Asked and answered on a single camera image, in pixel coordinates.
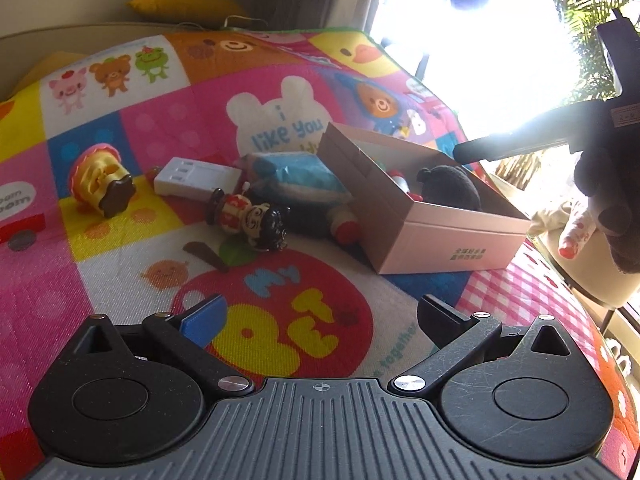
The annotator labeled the green plant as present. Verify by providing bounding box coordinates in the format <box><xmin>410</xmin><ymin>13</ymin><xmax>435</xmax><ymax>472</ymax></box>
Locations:
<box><xmin>550</xmin><ymin>0</ymin><xmax>631</xmax><ymax>103</ymax></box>

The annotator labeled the white power adapter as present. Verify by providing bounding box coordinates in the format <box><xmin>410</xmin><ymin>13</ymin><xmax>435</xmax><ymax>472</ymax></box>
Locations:
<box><xmin>152</xmin><ymin>157</ymin><xmax>242</xmax><ymax>197</ymax></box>

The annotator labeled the pink cardboard box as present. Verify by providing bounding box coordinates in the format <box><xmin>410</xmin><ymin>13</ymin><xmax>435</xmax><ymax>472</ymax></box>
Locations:
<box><xmin>317</xmin><ymin>122</ymin><xmax>532</xmax><ymax>275</ymax></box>

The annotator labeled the person's right hand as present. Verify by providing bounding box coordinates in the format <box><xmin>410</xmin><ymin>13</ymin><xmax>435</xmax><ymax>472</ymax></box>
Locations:
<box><xmin>572</xmin><ymin>149</ymin><xmax>640</xmax><ymax>276</ymax></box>

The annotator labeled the blue tissue pack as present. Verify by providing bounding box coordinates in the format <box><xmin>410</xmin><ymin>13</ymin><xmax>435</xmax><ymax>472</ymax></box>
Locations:
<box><xmin>240</xmin><ymin>152</ymin><xmax>353</xmax><ymax>206</ymax></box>

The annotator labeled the colourful printed play mat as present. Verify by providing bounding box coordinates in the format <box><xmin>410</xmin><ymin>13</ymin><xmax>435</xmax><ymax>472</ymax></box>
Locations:
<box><xmin>0</xmin><ymin>27</ymin><xmax>640</xmax><ymax>480</ymax></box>

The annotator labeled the white cable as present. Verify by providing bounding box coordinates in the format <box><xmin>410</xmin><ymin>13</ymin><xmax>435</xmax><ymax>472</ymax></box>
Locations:
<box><xmin>222</xmin><ymin>13</ymin><xmax>271</xmax><ymax>28</ymax></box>

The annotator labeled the black plush toy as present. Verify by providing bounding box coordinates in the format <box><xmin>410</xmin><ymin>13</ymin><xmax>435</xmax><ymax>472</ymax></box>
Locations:
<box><xmin>416</xmin><ymin>164</ymin><xmax>482</xmax><ymax>211</ymax></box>

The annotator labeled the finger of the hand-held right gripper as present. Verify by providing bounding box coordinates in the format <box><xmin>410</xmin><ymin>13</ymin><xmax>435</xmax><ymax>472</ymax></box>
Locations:
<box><xmin>452</xmin><ymin>102</ymin><xmax>608</xmax><ymax>163</ymax></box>

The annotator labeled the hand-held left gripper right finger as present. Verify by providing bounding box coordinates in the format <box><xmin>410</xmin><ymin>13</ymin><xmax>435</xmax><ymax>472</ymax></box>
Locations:
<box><xmin>389</xmin><ymin>294</ymin><xmax>583</xmax><ymax>400</ymax></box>

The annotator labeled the black-haired doll figurine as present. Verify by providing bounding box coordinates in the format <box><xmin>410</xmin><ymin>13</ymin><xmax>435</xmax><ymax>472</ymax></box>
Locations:
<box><xmin>206</xmin><ymin>187</ymin><xmax>290</xmax><ymax>253</ymax></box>

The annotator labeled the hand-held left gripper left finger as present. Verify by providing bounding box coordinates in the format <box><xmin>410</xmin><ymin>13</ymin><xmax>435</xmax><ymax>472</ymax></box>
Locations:
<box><xmin>75</xmin><ymin>294</ymin><xmax>255</xmax><ymax>402</ymax></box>

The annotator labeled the yellow and pink cupcake toy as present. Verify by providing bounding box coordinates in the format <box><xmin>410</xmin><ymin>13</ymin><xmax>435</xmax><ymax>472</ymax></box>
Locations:
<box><xmin>69</xmin><ymin>142</ymin><xmax>137</xmax><ymax>218</ymax></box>

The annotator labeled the yellow pillow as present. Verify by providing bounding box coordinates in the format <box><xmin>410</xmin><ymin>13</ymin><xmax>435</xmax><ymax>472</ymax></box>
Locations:
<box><xmin>126</xmin><ymin>0</ymin><xmax>251</xmax><ymax>26</ymax></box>

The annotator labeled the cream cloth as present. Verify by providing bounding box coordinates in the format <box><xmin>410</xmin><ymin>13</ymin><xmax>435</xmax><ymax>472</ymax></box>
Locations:
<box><xmin>529</xmin><ymin>199</ymin><xmax>601</xmax><ymax>262</ymax></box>

